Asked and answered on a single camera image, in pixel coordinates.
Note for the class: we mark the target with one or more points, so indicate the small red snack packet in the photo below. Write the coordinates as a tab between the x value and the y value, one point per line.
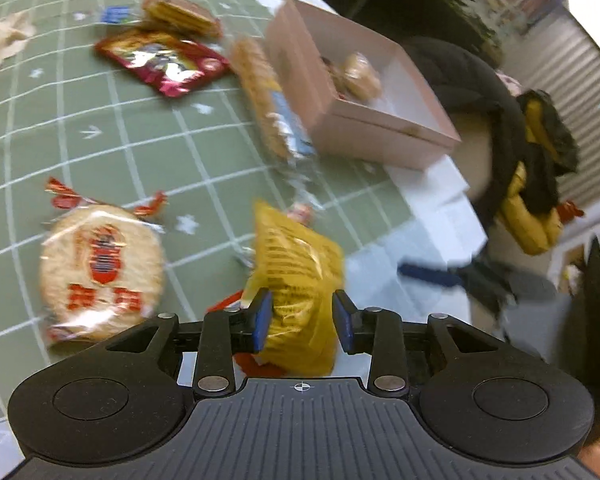
248	363

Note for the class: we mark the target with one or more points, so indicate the round golden pastry packet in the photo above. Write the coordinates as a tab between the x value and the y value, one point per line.
354	79

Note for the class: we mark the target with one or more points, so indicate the dark red snack bag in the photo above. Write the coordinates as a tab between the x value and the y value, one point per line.
170	65

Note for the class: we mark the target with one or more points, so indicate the yellow black jacket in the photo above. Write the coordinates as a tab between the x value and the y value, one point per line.
532	211

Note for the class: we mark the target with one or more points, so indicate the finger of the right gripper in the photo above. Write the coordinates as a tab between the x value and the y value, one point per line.
439	277

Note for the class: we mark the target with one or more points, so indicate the beige chair with jacket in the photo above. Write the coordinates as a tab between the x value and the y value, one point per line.
473	156

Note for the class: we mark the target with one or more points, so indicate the round rice cracker packet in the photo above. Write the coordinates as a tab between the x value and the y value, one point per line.
101	266

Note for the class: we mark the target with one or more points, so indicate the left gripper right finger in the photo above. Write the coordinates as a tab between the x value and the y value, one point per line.
379	334

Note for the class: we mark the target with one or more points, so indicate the black aquarium cabinet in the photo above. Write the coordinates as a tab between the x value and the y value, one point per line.
454	21

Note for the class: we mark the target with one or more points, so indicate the green checked tablecloth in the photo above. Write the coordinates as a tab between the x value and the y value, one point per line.
67	113

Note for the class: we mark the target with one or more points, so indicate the yellow gold snack packet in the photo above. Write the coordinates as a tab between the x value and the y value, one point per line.
301	269

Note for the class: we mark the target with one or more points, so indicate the pink open gift box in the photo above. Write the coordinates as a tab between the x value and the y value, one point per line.
406	127

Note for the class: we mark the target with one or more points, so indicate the cream cartoon tote bag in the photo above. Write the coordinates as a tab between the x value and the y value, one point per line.
16	30

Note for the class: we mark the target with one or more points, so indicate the long biscuit roll packet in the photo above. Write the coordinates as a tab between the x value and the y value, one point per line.
282	133

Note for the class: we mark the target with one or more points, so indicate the wafer biscuit packet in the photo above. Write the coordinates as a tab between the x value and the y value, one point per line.
182	17

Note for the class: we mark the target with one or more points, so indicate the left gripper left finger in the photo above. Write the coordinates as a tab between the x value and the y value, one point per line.
223	334

